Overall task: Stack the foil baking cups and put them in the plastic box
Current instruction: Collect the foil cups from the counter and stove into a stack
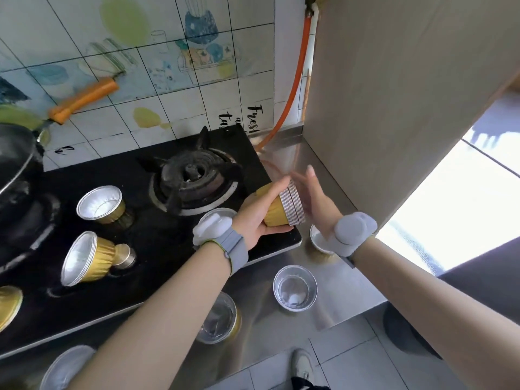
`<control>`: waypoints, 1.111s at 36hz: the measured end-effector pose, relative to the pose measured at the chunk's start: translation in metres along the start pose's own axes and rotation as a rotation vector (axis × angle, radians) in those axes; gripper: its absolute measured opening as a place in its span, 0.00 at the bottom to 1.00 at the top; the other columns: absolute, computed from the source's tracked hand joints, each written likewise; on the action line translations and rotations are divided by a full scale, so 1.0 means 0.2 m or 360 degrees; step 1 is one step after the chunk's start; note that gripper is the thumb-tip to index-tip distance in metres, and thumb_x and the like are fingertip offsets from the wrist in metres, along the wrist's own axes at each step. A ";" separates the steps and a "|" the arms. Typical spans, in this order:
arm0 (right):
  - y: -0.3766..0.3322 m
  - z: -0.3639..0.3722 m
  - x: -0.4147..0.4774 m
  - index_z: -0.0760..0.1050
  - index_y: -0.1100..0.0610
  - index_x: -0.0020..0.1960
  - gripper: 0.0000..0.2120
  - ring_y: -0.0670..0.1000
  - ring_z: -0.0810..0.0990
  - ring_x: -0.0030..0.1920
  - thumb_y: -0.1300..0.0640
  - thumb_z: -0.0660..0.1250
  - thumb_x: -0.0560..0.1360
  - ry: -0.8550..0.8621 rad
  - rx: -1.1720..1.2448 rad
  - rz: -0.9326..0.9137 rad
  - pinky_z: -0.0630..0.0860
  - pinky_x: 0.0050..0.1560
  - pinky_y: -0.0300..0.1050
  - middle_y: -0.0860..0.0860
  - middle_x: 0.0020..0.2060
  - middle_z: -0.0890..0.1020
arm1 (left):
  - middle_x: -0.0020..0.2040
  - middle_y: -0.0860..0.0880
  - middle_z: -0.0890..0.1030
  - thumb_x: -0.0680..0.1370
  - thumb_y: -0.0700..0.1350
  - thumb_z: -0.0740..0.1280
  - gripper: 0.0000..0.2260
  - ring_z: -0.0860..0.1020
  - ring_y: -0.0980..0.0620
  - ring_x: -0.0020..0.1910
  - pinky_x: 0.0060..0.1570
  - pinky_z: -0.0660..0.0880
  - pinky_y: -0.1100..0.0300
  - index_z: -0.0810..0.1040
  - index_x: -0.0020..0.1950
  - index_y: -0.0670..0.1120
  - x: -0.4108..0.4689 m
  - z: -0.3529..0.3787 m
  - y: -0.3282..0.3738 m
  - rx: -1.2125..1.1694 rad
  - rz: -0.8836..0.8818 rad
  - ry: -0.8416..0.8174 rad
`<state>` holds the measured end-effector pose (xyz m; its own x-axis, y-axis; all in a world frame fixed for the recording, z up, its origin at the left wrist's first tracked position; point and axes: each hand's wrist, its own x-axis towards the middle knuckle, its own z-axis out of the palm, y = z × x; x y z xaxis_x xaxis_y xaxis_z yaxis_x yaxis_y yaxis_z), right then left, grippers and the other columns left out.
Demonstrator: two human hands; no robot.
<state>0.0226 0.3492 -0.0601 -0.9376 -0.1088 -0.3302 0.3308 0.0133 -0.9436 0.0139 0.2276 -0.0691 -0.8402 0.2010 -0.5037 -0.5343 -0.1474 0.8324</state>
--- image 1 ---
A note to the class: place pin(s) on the person's right hand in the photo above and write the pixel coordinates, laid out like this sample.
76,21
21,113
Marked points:
321,211

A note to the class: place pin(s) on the person's left hand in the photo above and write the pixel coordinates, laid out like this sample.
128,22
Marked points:
252,223

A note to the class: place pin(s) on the stack of foil cups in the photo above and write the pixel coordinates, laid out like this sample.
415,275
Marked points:
284,211

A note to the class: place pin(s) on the person's left forearm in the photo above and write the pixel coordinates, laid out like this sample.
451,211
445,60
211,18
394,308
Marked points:
154,333

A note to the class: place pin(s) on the person's right forearm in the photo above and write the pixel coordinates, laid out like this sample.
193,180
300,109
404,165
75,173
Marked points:
438,308

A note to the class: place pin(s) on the person's white right shoe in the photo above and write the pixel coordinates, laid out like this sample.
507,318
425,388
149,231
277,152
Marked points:
302,365

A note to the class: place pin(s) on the person's black trousers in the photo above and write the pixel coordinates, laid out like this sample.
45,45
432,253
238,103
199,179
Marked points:
308,387

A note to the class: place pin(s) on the white right wrist tracker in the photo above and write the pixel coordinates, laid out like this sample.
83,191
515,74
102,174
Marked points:
351,233

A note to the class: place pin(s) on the white wrist tracker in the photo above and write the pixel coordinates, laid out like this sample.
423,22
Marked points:
211,229
351,233

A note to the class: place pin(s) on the white left wrist tracker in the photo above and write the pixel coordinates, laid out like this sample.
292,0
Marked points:
211,229

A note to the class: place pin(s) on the uncovered black stove burner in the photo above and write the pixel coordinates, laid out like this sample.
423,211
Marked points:
191,178

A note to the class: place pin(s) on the black glass gas stove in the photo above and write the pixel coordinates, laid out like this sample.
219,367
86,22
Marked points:
162,255

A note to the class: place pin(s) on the brass stove knob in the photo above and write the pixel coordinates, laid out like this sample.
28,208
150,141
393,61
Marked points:
126,255

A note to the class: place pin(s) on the beige wooden cabinet panel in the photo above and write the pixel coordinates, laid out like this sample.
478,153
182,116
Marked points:
386,97

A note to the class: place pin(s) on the stove burner under wok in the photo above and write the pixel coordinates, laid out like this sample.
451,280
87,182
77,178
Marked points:
28,239

